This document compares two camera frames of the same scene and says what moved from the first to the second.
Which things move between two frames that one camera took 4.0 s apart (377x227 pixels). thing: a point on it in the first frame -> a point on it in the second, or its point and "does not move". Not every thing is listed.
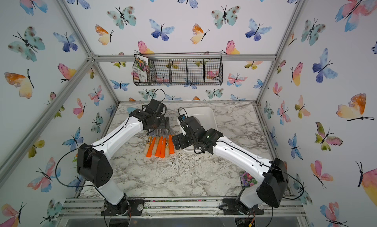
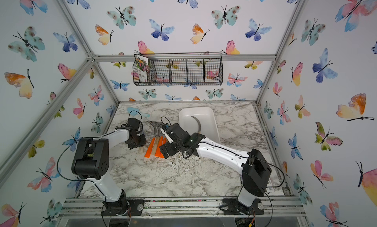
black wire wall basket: [184, 69] does not move
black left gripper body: [157, 120] -> [141, 141]
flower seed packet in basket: [142, 65] does not move
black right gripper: [180, 137] -> [169, 151]
